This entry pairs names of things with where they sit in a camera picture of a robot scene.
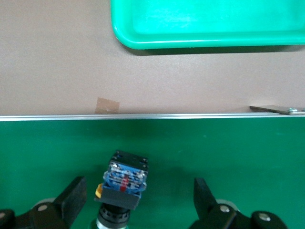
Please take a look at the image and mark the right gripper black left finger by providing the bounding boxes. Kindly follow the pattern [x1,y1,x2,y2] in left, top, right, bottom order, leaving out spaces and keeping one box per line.
[0,176,88,229]

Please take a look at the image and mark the green-capped push button switch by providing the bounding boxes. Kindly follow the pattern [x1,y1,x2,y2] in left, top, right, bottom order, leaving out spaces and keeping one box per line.
[90,149,150,229]

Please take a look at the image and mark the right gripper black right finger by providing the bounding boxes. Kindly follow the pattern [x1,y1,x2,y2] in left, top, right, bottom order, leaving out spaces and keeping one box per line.
[189,177,288,229]

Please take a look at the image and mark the brown tape piece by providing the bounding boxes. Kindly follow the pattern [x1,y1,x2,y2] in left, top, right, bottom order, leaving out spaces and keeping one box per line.
[94,97,121,114]

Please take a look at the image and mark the green plastic tray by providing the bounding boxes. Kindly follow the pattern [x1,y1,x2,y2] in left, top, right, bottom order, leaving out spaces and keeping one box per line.
[110,0,305,50]

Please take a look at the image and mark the green conveyor belt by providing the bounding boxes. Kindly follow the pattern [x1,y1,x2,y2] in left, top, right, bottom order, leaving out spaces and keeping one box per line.
[0,104,305,229]

